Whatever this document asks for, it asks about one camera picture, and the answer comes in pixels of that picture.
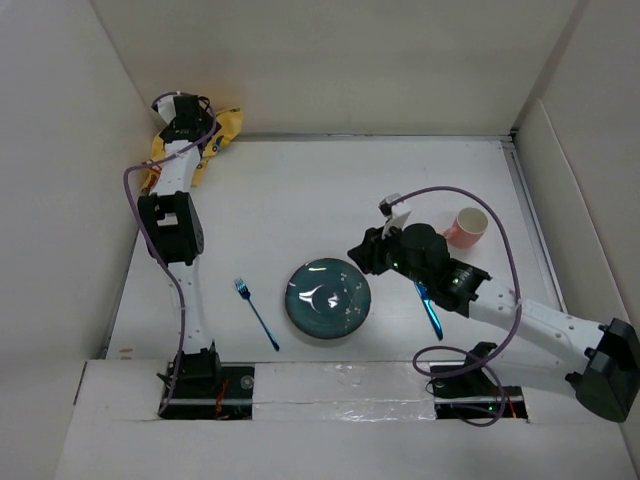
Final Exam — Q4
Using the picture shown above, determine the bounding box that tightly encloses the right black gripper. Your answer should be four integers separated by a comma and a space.
347, 218, 431, 288

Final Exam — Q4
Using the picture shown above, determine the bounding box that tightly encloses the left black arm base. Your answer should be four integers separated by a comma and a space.
160, 364, 255, 421

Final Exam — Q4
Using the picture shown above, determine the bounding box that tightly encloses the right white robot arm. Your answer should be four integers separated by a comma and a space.
348, 223, 639, 423

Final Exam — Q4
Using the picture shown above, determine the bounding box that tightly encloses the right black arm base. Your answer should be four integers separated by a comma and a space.
425, 342, 529, 425

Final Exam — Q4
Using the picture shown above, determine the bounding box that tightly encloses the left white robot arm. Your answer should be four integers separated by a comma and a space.
137, 92, 223, 399

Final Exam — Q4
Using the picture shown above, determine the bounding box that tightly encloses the blue metal knife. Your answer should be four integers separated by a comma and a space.
414, 282, 444, 341

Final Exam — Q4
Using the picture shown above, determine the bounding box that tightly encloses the teal ceramic plate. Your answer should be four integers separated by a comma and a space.
284, 258, 372, 340

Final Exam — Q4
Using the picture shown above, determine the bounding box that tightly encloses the blue metal fork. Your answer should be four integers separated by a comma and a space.
234, 277, 280, 352

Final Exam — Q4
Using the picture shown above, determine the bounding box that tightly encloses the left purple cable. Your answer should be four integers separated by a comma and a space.
122, 89, 223, 416

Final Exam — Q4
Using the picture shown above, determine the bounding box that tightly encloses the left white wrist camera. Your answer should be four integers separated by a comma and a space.
152, 95, 176, 124

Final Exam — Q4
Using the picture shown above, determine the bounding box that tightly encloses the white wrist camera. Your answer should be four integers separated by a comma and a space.
378, 193, 411, 239
152, 95, 176, 124

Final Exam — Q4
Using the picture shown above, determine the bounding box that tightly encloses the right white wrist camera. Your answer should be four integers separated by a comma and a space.
378, 193, 411, 239

